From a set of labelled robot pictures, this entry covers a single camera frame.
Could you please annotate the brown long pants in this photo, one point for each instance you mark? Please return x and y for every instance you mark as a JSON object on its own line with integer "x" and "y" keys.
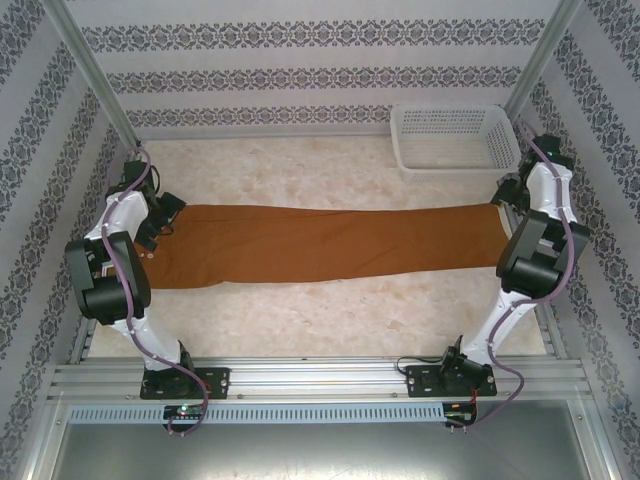
{"x": 325, "y": 242}

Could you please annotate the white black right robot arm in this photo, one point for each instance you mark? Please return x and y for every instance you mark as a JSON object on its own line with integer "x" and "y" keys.
{"x": 545, "y": 190}

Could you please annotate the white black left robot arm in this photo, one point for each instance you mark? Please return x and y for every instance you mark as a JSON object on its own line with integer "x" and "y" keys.
{"x": 116, "y": 220}

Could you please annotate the white plastic mesh basket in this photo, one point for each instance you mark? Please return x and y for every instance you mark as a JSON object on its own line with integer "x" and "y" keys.
{"x": 452, "y": 142}

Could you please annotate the grey metal sheet tray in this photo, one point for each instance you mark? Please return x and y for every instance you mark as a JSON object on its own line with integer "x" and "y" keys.
{"x": 320, "y": 452}

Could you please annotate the aluminium frame post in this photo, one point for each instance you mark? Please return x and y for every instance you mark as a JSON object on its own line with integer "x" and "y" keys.
{"x": 537, "y": 55}
{"x": 97, "y": 75}

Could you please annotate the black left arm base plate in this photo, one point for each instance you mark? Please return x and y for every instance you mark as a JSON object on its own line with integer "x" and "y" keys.
{"x": 215, "y": 381}

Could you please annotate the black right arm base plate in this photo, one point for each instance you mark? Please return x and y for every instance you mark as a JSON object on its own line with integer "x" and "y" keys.
{"x": 425, "y": 382}

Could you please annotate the aluminium mounting rail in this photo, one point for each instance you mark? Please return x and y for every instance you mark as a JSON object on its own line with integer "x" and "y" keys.
{"x": 310, "y": 375}

